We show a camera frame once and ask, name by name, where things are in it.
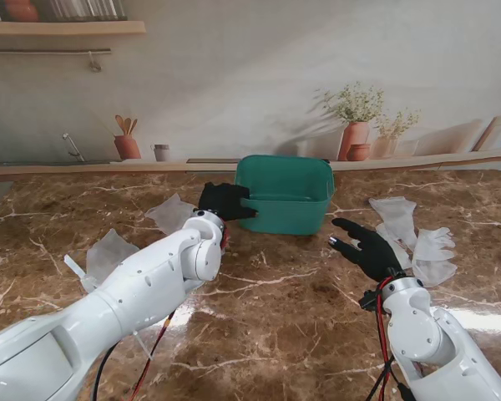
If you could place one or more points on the glass vase with flowers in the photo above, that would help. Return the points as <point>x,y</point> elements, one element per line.
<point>384,147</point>

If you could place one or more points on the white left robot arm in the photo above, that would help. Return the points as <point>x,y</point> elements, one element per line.
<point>108,301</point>

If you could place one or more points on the grey mug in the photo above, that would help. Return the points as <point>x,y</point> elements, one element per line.
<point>162,153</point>

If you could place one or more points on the terracotta pot on shelf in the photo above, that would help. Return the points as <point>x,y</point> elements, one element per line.
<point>23,11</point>

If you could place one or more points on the metal wall rail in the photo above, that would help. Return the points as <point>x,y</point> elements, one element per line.
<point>46,50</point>

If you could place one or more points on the long wooden ledge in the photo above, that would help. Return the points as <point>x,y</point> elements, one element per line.
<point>108,167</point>

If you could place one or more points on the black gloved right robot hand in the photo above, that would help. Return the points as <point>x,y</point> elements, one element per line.
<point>376,255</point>

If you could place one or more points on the white zip tie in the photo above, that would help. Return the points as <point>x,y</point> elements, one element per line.
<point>77,270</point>

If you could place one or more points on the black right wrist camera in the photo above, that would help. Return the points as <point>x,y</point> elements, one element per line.
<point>369,301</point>

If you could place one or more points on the metal rail hook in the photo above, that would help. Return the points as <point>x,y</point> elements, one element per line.
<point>91,57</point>

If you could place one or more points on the tall terracotta vase with plant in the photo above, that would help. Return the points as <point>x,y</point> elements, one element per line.
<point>355,140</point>

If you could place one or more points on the teal plastic basket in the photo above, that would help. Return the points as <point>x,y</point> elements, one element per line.
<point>284,217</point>

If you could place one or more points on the wooden wall shelf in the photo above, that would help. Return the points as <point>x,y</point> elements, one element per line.
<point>67,28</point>

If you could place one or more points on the metal faucet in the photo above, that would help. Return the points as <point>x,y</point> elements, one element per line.
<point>72,146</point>

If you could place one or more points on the translucent white disposable glove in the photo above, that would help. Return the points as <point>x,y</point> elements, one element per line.
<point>432,255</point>
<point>108,250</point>
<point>171,211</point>
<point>394,213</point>

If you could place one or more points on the row of glass jars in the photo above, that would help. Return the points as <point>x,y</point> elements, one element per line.
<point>87,10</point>

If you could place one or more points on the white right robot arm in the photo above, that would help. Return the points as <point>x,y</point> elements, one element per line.
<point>417,334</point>

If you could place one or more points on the terracotta utensil pot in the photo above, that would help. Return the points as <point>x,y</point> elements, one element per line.
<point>127,148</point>

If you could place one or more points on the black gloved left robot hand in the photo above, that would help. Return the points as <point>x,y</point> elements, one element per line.
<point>225,202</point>

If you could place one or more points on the small round terracotta pot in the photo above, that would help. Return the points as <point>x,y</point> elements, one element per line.
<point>358,153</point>

